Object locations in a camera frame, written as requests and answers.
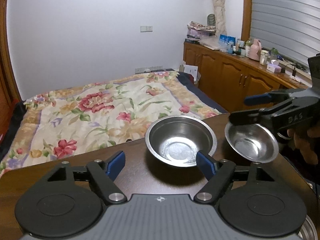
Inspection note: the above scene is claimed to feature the beige curtain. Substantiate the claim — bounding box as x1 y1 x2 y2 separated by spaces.
212 0 227 35

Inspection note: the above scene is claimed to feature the pink tissue box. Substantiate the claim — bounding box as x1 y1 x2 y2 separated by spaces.
266 59 281 73

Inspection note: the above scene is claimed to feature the floral bed blanket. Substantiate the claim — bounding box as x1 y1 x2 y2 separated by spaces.
1 70 225 174

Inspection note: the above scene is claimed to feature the person right hand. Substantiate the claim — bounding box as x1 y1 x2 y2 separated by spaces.
287 125 319 165

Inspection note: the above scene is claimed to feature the pink thermos jug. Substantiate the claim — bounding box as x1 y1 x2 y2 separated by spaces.
248 39 262 61

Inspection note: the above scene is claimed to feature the folded fabric pile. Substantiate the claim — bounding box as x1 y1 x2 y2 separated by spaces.
187 21 216 41

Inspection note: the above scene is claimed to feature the wall power outlet strip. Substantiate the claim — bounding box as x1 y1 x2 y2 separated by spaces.
135 66 163 74

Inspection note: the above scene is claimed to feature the white paper bag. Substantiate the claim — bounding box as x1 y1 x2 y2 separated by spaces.
183 64 198 82

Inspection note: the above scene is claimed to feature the wall light switch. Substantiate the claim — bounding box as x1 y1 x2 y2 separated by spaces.
140 25 153 33

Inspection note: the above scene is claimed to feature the large steel bowl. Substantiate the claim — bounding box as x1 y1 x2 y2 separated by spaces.
298 216 318 240

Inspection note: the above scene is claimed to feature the small steel bowl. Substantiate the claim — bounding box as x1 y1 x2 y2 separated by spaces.
225 122 279 164

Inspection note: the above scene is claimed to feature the medium steel bowl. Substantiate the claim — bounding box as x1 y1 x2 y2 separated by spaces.
145 115 217 167

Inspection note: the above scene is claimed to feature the blue picture card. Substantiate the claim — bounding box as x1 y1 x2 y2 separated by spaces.
218 34 235 51

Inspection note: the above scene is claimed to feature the wooden sideboard cabinet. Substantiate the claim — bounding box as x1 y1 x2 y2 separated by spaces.
183 42 307 113

